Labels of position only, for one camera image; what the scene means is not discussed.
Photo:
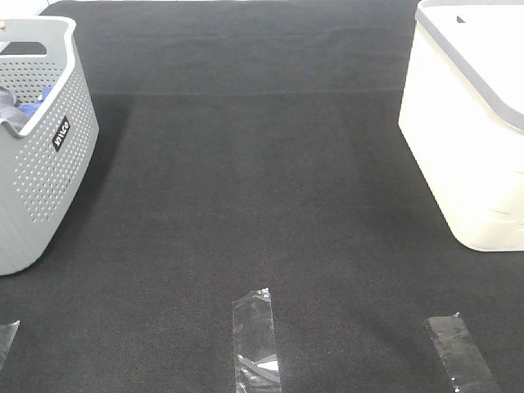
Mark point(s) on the grey-purple microfibre towel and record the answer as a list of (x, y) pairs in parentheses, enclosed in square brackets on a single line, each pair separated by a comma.
[(10, 111)]

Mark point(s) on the black table cloth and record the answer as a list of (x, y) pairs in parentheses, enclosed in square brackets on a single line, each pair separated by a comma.
[(249, 145)]

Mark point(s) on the centre clear tape strip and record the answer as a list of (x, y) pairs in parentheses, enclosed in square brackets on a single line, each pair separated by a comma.
[(254, 345)]

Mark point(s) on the clear tape strip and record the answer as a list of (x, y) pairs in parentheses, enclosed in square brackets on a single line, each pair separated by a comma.
[(254, 345), (464, 364), (7, 335)]

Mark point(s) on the cream lidded storage box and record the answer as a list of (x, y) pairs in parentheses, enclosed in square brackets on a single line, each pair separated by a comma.
[(462, 117)]

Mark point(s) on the grey perforated laundry basket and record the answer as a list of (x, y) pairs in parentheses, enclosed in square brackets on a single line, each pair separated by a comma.
[(43, 165)]

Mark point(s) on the blue cloth in basket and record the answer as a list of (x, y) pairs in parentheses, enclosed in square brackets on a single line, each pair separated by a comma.
[(29, 108)]

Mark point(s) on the right clear tape strip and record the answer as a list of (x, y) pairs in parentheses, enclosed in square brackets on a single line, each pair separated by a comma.
[(464, 364)]

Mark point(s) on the left clear tape strip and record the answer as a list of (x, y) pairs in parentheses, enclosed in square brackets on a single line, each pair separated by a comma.
[(7, 335)]

